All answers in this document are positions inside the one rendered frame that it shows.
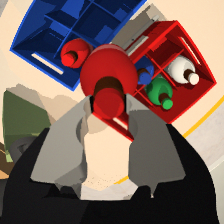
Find blue crate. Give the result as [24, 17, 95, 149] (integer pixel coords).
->
[9, 0, 147, 92]

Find dark blue bottle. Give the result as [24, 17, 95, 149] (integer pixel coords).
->
[134, 55, 154, 85]

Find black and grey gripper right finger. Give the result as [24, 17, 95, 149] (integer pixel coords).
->
[124, 93, 220, 224]

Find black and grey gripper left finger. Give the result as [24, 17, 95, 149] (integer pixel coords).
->
[0, 95, 94, 224]

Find red plastic bottle crate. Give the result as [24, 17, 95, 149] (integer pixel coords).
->
[93, 20, 217, 142]

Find green bottle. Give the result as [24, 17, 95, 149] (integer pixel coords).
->
[144, 73, 173, 109]

